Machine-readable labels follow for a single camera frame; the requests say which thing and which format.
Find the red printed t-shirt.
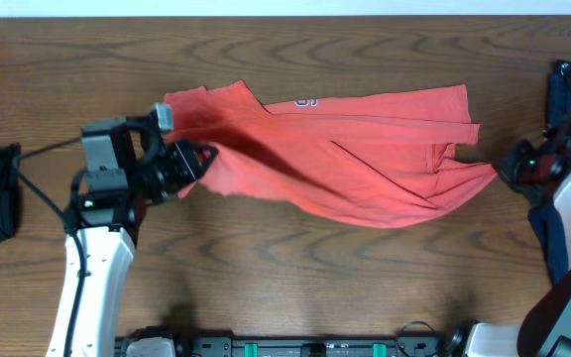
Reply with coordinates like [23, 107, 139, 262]
[164, 81, 496, 228]

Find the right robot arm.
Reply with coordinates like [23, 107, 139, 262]
[460, 115, 571, 357]

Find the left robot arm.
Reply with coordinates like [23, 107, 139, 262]
[47, 138, 218, 356]

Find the navy blue t-shirt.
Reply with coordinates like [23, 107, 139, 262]
[527, 59, 571, 287]

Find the left black cable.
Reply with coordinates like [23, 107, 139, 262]
[11, 136, 91, 357]

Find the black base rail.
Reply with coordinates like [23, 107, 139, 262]
[113, 327, 466, 357]

